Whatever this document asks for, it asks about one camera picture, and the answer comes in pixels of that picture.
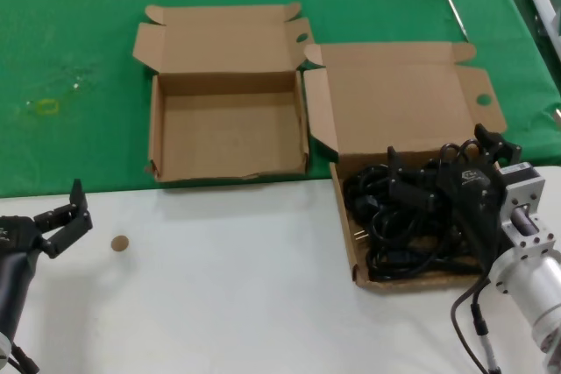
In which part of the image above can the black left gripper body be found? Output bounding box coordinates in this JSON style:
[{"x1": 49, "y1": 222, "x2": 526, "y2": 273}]
[{"x1": 0, "y1": 215, "x2": 45, "y2": 341}]

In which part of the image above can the green table cloth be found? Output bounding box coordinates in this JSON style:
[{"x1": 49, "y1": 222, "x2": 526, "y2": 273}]
[{"x1": 0, "y1": 0, "x2": 561, "y2": 198}]

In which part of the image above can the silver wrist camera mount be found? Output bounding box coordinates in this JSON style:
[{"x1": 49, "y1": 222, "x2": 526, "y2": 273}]
[{"x1": 498, "y1": 162, "x2": 561, "y2": 261}]

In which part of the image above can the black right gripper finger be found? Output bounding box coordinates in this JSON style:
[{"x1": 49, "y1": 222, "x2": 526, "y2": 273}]
[
  {"x1": 474, "y1": 123, "x2": 523, "y2": 169},
  {"x1": 387, "y1": 145, "x2": 439, "y2": 213}
]

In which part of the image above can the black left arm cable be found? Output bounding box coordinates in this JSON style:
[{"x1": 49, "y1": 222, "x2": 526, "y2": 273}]
[{"x1": 0, "y1": 341, "x2": 40, "y2": 374}]

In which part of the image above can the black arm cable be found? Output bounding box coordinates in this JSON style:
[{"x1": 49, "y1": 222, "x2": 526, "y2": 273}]
[
  {"x1": 0, "y1": 341, "x2": 40, "y2": 374},
  {"x1": 451, "y1": 275, "x2": 503, "y2": 374}
]

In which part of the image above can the open brown cardboard box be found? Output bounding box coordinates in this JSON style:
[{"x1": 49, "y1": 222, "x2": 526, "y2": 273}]
[
  {"x1": 302, "y1": 40, "x2": 509, "y2": 291},
  {"x1": 132, "y1": 1, "x2": 316, "y2": 183}
]

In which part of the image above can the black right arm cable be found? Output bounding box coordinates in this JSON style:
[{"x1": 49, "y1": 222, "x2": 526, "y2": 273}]
[{"x1": 451, "y1": 275, "x2": 503, "y2": 374}]

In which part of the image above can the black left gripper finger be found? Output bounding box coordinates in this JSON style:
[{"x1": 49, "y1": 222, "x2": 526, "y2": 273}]
[{"x1": 33, "y1": 179, "x2": 94, "y2": 260}]

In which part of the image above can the grey metal frame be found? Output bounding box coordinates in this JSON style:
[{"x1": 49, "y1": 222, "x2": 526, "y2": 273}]
[{"x1": 528, "y1": 0, "x2": 561, "y2": 60}]

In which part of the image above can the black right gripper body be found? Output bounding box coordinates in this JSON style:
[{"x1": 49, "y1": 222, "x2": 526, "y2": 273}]
[{"x1": 436, "y1": 155, "x2": 509, "y2": 272}]

